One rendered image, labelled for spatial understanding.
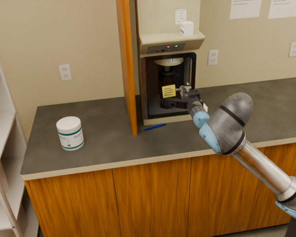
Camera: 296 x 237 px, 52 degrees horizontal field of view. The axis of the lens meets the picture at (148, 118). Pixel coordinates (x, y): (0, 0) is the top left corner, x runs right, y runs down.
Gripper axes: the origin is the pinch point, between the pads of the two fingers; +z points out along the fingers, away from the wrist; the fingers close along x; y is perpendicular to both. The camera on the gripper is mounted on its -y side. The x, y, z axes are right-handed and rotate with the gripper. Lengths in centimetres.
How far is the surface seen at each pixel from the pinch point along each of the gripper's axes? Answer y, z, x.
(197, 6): 11.0, 5.6, 42.9
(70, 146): -66, -10, -20
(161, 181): -18, -22, -47
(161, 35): -9.0, 1.0, 31.7
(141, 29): -18.5, 5.6, 34.7
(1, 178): -118, 10, -51
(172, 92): -3.6, 4.3, -3.7
